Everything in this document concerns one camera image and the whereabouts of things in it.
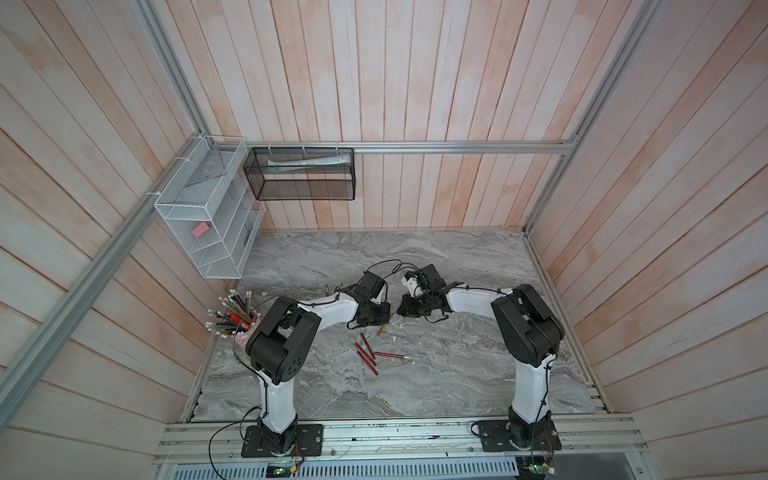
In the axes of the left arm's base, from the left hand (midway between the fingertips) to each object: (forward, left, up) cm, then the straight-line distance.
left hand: (385, 321), depth 95 cm
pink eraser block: (+15, +53, +27) cm, 61 cm away
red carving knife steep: (-8, +5, -1) cm, 10 cm away
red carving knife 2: (-11, +6, 0) cm, 12 cm away
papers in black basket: (+34, +28, +35) cm, 57 cm away
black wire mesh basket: (+46, +31, +24) cm, 61 cm away
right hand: (+5, -4, 0) cm, 6 cm away
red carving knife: (-11, 0, 0) cm, 11 cm away
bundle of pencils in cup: (-5, +43, +13) cm, 45 cm away
